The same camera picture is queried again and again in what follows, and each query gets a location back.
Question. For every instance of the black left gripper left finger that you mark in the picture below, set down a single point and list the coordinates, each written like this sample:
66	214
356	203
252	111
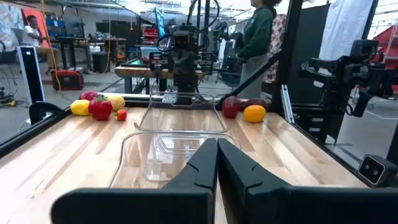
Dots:
174	205

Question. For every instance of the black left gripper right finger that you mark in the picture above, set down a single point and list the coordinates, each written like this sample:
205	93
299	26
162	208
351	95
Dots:
280	205

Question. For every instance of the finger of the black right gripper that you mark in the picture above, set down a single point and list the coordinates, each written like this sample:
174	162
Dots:
190	65
176	65

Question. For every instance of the red tomato green top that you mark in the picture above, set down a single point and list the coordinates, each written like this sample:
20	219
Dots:
100	109

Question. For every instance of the yellow lemon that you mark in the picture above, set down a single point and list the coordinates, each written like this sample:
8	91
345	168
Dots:
80	107

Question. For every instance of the background black robot arm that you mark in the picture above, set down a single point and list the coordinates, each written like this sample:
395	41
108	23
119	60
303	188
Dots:
227	67

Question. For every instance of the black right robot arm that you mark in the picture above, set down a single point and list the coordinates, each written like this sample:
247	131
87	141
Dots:
185	88

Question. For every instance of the wooden workbench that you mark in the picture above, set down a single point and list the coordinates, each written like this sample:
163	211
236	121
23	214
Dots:
136	72

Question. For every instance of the red storage bins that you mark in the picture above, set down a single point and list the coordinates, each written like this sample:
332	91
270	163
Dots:
150	34

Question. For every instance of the silver mounting plate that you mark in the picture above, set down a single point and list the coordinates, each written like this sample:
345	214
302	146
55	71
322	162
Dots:
168	98

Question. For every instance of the blue lit monitor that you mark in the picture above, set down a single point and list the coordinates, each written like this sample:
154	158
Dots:
160	23

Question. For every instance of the clear plastic bin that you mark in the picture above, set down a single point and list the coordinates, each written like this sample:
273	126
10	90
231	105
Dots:
140	155
183	119

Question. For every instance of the black trash bin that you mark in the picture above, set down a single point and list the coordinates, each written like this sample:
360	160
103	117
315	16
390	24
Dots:
100	62

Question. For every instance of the dark red plastic fruit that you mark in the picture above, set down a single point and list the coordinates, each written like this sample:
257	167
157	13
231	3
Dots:
231	107
256	102

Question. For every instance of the person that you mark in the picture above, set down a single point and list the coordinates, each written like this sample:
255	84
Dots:
256	34
31	35

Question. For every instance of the orange oval fruit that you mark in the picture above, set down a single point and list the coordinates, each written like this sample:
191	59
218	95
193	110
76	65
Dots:
254	114

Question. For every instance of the black desk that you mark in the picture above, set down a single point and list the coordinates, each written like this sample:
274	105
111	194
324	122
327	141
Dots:
71	39

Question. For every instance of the brown patterned cloth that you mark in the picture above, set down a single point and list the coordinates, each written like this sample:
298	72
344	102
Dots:
276	34

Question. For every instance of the red black equipment case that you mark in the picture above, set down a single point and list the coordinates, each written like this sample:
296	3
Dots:
66	80

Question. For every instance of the silver aluminium bar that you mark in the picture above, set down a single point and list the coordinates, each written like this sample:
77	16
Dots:
286	104

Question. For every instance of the blue storage bins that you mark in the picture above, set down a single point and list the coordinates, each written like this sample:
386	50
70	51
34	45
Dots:
56	26

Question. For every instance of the black partition panel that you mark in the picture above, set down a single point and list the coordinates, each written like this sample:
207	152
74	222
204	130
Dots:
311	62

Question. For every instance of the orange fabric panel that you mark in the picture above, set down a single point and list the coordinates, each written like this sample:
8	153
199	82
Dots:
38	21

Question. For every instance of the white tower device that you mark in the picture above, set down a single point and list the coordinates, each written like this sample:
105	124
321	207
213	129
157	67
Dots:
31	74

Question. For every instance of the white patterned fabric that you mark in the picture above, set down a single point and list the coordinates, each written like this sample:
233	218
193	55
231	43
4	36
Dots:
9	25

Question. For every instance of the white hanging cloth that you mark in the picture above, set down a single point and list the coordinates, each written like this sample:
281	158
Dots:
345	28

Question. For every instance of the red storage rack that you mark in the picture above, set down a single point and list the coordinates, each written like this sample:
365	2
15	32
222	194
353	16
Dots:
387	40

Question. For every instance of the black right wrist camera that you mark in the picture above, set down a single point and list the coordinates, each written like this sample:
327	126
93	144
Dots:
182	40

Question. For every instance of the black depth camera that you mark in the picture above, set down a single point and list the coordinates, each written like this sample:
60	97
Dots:
373	170

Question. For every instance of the black curved bracket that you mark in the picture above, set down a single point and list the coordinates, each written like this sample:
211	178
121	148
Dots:
35	109

